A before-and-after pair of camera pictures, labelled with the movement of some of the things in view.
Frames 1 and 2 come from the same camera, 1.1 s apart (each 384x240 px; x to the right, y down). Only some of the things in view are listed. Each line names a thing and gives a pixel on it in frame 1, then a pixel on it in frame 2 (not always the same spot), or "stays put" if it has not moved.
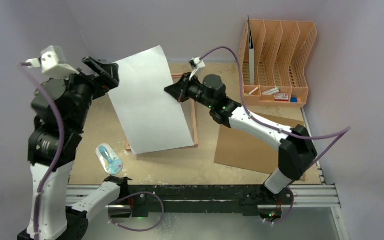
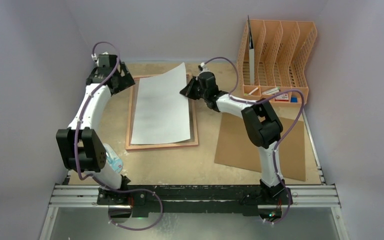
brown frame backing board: [238, 149] stays put
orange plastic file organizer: [274, 57] stays put
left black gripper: [108, 72] -> [126, 81]
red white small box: [281, 97] stays put
